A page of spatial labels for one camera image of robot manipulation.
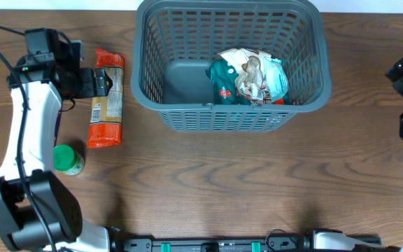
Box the white tissue multipack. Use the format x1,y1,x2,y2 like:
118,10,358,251
54,101,63,146

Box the black mounting rail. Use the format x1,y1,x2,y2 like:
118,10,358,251
110,234,383,252

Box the grey plastic lattice basket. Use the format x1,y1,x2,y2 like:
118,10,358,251
131,0,332,132

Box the green lid jar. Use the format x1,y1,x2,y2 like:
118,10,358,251
53,145,85,176

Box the green Nescafe coffee bag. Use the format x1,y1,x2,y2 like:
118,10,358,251
204,58,291,106

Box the pale green wipes packet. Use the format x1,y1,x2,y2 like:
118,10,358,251
263,56,288,102

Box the orange biscuit package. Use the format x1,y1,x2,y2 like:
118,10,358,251
87,48,126,148

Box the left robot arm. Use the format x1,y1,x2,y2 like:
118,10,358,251
0,28,113,251

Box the beige brown snack pouch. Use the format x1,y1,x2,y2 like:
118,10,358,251
218,48,271,105

